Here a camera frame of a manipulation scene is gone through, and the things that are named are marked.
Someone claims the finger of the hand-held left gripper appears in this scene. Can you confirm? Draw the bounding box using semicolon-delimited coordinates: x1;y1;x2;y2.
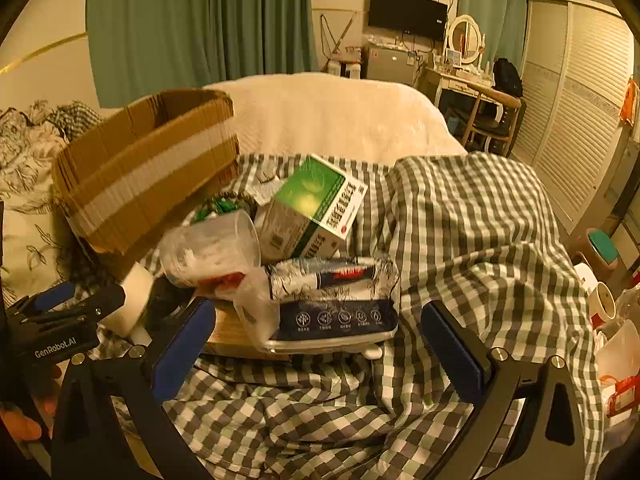
10;281;77;317
12;285;127;331

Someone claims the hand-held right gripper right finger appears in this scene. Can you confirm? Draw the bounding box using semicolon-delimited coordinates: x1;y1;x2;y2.
421;300;589;480

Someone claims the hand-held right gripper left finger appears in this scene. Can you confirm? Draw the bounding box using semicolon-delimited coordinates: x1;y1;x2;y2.
50;298;217;480

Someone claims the clear plastic cup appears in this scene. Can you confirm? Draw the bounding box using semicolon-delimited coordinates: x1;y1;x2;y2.
159;209;263;288

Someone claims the floral navy tissue pack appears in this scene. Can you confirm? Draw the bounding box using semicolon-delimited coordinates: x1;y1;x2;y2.
267;255;401;347

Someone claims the brown cardboard box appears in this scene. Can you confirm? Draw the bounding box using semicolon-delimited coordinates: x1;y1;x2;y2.
51;89;241;256

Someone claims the green white medicine box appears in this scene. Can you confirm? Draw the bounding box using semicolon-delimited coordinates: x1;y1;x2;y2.
254;154;369;261

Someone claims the person's left hand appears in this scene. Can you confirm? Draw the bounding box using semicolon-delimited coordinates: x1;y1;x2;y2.
0;364;63;447

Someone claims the white tape roll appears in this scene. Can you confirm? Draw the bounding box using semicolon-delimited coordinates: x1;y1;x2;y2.
107;262;156;337

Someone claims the clear plastic bag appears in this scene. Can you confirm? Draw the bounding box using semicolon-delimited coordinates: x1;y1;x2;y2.
195;265;282;353

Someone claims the grey checkered blanket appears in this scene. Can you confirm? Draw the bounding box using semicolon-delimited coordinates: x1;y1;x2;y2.
70;152;608;480

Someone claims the green foil packet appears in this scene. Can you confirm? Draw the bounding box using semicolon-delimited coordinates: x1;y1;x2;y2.
192;197;242;224

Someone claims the white mug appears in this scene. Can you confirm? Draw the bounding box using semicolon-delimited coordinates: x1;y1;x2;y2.
587;281;617;329

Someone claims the white red plastic bag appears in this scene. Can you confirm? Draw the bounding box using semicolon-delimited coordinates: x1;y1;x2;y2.
594;319;640;422

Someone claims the white printed packet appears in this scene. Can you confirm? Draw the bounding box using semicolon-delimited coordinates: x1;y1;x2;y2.
249;174;287;207

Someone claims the checkered pillow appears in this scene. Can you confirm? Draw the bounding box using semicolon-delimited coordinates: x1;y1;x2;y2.
46;101;103;132

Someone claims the teal round lid jar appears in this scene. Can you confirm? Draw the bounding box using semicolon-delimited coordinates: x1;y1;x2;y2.
585;227;624;267

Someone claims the wooden chair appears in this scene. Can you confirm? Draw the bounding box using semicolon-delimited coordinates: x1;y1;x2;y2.
459;82;527;157

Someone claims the cream knitted blanket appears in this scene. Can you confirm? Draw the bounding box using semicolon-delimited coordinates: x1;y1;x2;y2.
202;74;468;161

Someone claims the white vanity desk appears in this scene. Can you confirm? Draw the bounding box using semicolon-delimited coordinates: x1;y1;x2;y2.
419;64;501;111

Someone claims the white louvered wardrobe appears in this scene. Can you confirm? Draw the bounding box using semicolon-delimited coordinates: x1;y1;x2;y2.
510;0;640;237

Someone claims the black bag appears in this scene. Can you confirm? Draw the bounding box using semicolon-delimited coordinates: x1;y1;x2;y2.
492;58;524;97

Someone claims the grey mini fridge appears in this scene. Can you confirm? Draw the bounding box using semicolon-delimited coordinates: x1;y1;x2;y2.
366;42;420;85

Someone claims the wide green curtain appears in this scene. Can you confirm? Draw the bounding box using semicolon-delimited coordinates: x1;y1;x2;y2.
86;0;321;109

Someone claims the white small cabinet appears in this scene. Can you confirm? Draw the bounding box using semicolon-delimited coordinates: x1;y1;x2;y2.
327;58;362;80

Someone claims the orange hanging bag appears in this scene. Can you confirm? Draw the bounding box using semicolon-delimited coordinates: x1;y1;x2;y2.
620;79;640;127

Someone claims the white oval mirror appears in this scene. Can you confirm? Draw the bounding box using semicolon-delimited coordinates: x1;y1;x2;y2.
446;14;486;67

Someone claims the metal drying rack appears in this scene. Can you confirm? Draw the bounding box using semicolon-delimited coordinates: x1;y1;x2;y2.
320;10;363;61

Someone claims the narrow green curtain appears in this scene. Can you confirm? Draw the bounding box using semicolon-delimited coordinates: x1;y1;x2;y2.
457;0;529;67

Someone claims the black wall television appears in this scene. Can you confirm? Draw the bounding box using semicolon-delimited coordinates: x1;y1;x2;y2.
368;0;449;43

